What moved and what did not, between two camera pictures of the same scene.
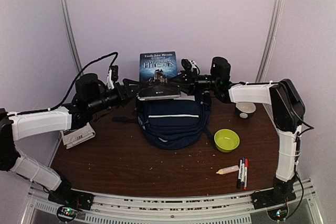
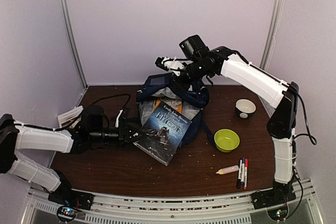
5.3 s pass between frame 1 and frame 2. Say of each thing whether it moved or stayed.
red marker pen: stayed
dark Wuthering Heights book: moved
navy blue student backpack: stayed
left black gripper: moved
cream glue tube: stayed
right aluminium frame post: stayed
